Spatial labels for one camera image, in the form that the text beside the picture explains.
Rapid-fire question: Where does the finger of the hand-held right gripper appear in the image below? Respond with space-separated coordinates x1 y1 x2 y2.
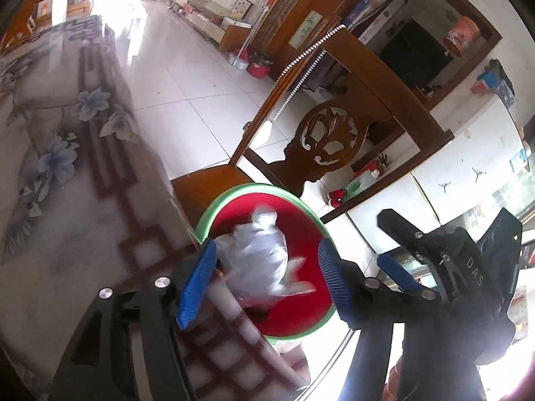
377 208 464 256
376 254 448 301

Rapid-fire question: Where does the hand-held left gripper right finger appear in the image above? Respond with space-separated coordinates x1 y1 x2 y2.
318 240 486 401

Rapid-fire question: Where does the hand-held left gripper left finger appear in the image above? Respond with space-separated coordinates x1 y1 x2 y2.
48 239 218 401

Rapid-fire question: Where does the red basin with green rim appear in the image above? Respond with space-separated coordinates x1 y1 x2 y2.
194 183 339 345

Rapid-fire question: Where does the clear plastic bag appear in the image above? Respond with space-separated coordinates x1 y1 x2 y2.
215 205 316 305

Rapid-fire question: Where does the green liquid bottle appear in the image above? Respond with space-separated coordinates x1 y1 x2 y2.
345 169 381 195

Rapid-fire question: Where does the floral tablecloth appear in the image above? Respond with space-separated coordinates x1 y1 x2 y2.
0 14 310 401

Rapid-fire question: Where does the carved wooden chair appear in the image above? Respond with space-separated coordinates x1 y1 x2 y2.
171 29 454 226

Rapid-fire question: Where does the blue box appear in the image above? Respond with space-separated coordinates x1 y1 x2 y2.
472 60 515 107

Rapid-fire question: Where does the black television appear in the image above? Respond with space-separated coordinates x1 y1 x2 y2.
378 19 454 90

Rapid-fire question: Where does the red cylindrical tin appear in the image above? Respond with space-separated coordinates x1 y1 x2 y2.
442 16 481 57

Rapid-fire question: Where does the red bucket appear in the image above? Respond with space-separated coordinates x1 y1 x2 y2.
246 52 274 80

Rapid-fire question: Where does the framed bamboo picture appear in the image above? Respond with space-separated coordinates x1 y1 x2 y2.
289 12 324 48

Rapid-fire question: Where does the long colourful box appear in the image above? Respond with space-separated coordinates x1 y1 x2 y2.
343 0 404 44

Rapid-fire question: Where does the white ribbed hose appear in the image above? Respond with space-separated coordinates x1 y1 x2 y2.
272 25 347 122

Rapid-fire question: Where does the mop handle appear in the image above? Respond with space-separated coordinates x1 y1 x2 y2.
240 6 268 57

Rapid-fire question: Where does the wooden wall cabinet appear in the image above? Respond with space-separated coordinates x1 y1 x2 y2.
267 0 502 109

